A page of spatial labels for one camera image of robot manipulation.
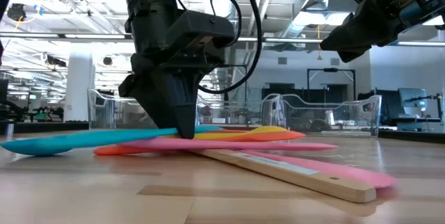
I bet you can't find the white column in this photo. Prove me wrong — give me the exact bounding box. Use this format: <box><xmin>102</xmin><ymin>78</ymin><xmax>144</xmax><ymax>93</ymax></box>
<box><xmin>63</xmin><ymin>42</ymin><xmax>97</xmax><ymax>123</ymax></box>

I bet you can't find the long horizontal light bar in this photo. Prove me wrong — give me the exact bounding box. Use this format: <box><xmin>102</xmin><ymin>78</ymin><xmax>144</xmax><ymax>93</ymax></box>
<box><xmin>0</xmin><ymin>31</ymin><xmax>445</xmax><ymax>47</ymax></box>

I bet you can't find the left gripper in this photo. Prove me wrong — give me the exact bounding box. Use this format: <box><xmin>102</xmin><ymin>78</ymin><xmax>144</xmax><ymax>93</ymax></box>
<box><xmin>120</xmin><ymin>9</ymin><xmax>236</xmax><ymax>139</ymax></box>

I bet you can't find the gray monitor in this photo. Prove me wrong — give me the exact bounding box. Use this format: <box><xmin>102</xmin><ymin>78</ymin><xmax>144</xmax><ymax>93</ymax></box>
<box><xmin>398</xmin><ymin>87</ymin><xmax>428</xmax><ymax>113</ymax></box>

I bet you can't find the yellow hanging cord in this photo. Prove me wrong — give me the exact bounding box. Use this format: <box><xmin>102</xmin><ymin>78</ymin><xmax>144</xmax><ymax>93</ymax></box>
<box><xmin>315</xmin><ymin>24</ymin><xmax>323</xmax><ymax>61</ymax></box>

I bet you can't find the clear plastic bin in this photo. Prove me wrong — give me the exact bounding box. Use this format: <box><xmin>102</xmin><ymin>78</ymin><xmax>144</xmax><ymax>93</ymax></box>
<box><xmin>187</xmin><ymin>90</ymin><xmax>284</xmax><ymax>131</ymax></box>
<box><xmin>267</xmin><ymin>93</ymin><xmax>382</xmax><ymax>138</ymax></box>
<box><xmin>88</xmin><ymin>88</ymin><xmax>199</xmax><ymax>130</ymax></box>

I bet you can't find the blue silicone spoon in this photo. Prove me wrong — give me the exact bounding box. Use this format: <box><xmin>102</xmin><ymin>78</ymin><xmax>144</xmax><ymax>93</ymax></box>
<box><xmin>0</xmin><ymin>125</ymin><xmax>224</xmax><ymax>157</ymax></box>

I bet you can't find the black ceiling cable reel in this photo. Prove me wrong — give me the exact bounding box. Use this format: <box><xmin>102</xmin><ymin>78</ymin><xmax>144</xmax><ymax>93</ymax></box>
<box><xmin>6</xmin><ymin>3</ymin><xmax>27</xmax><ymax>23</ymax></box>

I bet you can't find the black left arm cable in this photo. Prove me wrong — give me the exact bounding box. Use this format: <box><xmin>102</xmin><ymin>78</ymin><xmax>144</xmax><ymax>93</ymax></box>
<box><xmin>172</xmin><ymin>0</ymin><xmax>262</xmax><ymax>95</ymax></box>

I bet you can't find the orange silicone spoon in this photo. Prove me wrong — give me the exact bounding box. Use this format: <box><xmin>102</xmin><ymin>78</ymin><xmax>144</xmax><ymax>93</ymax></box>
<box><xmin>93</xmin><ymin>129</ymin><xmax>307</xmax><ymax>157</ymax></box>

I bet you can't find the red spatula wooden handle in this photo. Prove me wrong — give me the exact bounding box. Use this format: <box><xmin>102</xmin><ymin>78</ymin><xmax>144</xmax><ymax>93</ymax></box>
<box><xmin>194</xmin><ymin>148</ymin><xmax>378</xmax><ymax>204</ymax></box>

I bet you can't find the pink silicone spoon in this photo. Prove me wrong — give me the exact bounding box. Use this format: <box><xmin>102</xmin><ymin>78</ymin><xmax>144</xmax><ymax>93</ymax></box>
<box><xmin>120</xmin><ymin>136</ymin><xmax>337</xmax><ymax>152</ymax></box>

